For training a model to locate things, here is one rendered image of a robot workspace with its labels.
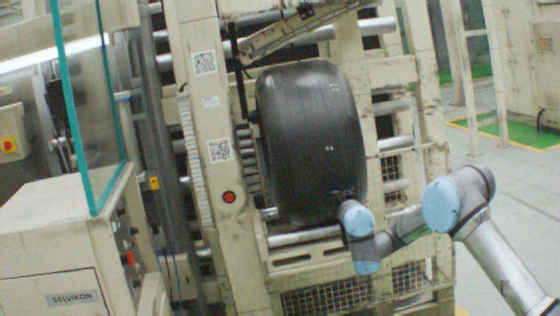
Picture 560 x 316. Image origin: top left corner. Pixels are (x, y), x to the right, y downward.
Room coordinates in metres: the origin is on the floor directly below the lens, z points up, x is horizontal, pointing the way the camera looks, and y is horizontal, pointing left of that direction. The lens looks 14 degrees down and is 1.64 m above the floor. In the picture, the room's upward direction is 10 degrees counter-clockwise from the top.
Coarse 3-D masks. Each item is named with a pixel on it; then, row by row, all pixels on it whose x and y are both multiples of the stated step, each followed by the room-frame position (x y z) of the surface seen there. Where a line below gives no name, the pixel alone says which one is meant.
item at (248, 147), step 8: (240, 128) 2.52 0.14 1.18; (248, 128) 2.52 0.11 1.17; (240, 136) 2.39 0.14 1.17; (248, 136) 2.52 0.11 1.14; (240, 144) 2.38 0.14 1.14; (248, 144) 2.38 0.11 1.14; (256, 144) 2.38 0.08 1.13; (248, 152) 2.39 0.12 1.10; (256, 152) 2.38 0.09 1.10; (248, 160) 2.38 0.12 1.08; (256, 160) 2.39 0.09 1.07; (248, 168) 2.40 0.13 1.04; (256, 168) 2.40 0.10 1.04; (248, 176) 2.52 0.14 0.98; (256, 176) 2.39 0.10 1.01; (256, 184) 2.40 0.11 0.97; (264, 192) 2.38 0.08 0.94
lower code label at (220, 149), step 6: (222, 138) 1.98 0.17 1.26; (228, 138) 1.98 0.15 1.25; (210, 144) 1.98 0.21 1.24; (216, 144) 1.98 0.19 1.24; (222, 144) 1.98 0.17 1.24; (228, 144) 1.98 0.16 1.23; (210, 150) 1.98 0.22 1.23; (216, 150) 1.98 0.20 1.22; (222, 150) 1.98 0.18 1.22; (228, 150) 1.98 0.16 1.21; (210, 156) 1.98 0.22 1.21; (216, 156) 1.98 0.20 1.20; (222, 156) 1.98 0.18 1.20; (228, 156) 1.98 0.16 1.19; (210, 162) 1.98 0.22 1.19
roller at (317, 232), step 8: (328, 224) 1.94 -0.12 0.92; (336, 224) 1.94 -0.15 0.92; (288, 232) 1.93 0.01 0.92; (296, 232) 1.93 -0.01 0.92; (304, 232) 1.93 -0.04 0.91; (312, 232) 1.92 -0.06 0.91; (320, 232) 1.92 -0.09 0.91; (328, 232) 1.93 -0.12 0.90; (336, 232) 1.93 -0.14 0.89; (272, 240) 1.91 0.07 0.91; (280, 240) 1.91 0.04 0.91; (288, 240) 1.92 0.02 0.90; (296, 240) 1.92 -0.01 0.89; (304, 240) 1.92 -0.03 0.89
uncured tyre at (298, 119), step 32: (288, 64) 2.07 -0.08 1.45; (320, 64) 2.01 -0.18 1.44; (256, 96) 2.04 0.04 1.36; (288, 96) 1.89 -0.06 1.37; (320, 96) 1.88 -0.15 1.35; (352, 96) 1.92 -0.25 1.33; (288, 128) 1.83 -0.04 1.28; (320, 128) 1.83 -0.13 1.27; (352, 128) 1.84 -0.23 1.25; (288, 160) 1.81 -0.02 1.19; (320, 160) 1.81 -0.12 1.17; (352, 160) 1.82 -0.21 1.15; (288, 192) 1.83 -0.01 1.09; (320, 192) 1.82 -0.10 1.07; (288, 224) 1.96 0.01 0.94; (320, 224) 1.94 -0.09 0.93
